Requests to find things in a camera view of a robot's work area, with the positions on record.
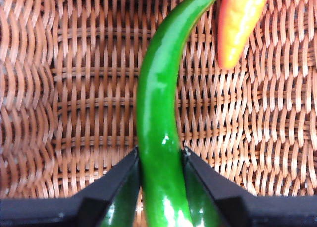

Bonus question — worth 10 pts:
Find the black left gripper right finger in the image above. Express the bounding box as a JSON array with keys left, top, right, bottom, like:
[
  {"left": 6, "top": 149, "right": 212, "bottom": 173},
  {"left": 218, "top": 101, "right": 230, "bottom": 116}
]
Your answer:
[{"left": 182, "top": 147, "right": 317, "bottom": 227}]

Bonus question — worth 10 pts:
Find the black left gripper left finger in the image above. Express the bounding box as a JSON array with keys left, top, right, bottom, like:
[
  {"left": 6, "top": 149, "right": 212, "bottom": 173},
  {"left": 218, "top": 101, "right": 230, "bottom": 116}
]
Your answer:
[{"left": 0, "top": 147, "right": 142, "bottom": 227}]

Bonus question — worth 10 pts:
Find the long green pepper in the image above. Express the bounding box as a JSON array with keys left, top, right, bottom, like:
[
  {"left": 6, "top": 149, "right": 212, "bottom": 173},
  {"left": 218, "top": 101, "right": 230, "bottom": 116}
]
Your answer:
[{"left": 135, "top": 0, "right": 221, "bottom": 227}]

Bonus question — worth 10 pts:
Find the brown woven wicker basket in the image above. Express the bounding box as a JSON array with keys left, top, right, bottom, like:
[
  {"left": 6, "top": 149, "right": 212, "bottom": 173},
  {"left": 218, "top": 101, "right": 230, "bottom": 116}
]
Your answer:
[{"left": 0, "top": 0, "right": 317, "bottom": 227}]

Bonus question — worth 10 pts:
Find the orange carrot with green leaves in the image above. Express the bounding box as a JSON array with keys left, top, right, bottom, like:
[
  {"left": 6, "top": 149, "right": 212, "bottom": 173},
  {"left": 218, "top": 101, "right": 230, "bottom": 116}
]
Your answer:
[{"left": 216, "top": 0, "right": 273, "bottom": 70}]

